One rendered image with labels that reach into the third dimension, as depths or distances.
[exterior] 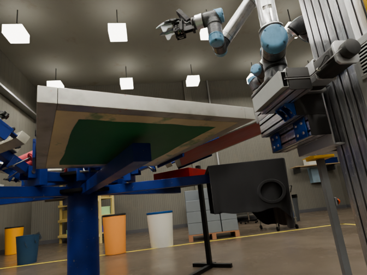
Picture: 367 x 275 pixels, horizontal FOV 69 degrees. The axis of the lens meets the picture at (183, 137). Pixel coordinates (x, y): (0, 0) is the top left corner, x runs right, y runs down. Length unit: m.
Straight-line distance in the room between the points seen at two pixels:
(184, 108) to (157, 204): 9.55
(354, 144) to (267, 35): 0.59
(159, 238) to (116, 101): 5.05
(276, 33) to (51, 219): 10.06
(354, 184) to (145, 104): 0.93
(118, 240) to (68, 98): 4.97
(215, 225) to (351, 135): 4.95
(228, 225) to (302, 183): 6.37
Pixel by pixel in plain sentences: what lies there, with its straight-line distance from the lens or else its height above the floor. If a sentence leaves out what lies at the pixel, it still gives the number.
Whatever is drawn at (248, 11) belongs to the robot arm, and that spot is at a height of 1.71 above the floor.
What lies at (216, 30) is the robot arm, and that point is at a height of 1.55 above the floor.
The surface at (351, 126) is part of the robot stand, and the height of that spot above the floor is 0.96.
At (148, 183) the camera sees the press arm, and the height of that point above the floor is 0.90.
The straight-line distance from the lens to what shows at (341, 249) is 1.98.
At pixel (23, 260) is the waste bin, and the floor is 0.07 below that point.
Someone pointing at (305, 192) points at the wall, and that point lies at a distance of 11.93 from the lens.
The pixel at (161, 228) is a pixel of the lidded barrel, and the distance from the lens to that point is 5.57.
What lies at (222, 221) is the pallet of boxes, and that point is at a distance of 6.01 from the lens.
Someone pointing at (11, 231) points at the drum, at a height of 0.57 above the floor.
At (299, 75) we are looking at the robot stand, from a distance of 1.11.
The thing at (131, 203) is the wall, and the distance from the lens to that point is 10.22.
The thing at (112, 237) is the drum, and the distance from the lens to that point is 5.49.
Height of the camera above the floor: 0.72
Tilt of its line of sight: 14 degrees up
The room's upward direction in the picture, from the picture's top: 6 degrees counter-clockwise
